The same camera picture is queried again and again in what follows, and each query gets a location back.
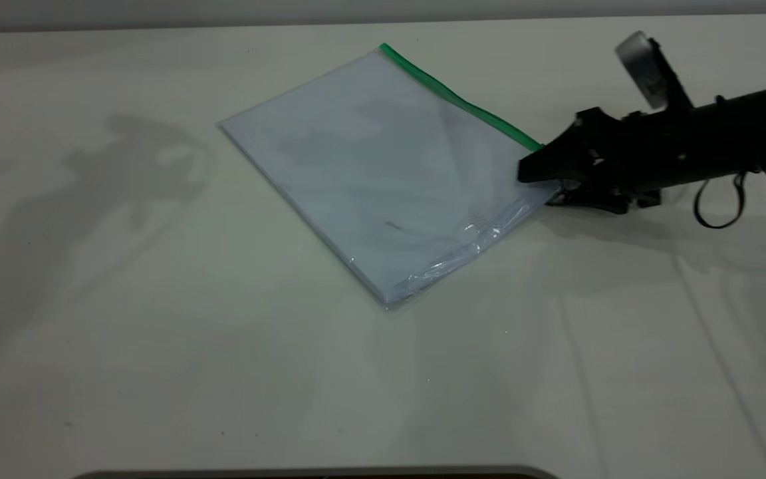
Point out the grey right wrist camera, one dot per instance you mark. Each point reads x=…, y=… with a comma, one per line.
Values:
x=642, y=60

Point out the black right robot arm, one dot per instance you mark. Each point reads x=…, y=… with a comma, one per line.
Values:
x=762, y=126

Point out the clear zip bag green zipper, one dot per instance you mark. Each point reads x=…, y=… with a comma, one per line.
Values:
x=449, y=96

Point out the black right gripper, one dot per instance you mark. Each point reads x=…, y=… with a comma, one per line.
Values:
x=669, y=150

